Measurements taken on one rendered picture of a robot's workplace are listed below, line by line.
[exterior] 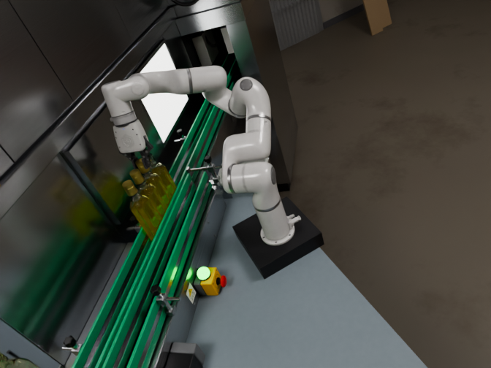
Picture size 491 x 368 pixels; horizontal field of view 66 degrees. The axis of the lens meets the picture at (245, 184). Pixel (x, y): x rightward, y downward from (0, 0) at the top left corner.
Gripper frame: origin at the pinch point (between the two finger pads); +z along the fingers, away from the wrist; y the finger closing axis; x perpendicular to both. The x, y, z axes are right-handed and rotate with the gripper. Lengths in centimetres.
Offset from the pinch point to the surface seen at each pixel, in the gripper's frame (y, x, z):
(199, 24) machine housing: -3, 96, -38
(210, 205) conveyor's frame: 15.5, 11.6, 25.5
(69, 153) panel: -12.1, -16.4, -12.1
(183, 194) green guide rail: 6.4, 9.5, 18.6
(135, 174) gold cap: 1.3, -7.1, 1.3
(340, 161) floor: 55, 158, 77
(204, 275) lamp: 20.3, -17.4, 36.2
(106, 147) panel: -11.9, 0.5, -7.5
